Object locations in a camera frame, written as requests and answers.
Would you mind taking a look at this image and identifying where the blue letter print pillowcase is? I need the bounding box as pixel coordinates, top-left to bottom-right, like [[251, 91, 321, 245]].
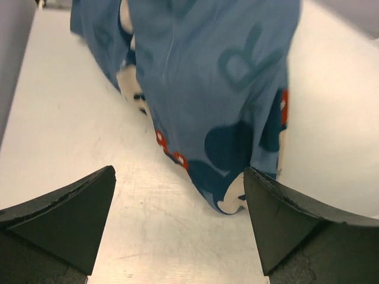
[[70, 1, 301, 215]]

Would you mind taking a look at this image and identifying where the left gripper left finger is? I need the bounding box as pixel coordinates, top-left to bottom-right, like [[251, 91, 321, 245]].
[[1, 166, 116, 283]]

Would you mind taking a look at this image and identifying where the white pillow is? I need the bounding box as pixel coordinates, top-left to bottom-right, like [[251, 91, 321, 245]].
[[278, 1, 378, 217]]

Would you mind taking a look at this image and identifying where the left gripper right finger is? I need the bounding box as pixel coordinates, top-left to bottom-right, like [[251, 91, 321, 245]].
[[244, 168, 378, 284]]

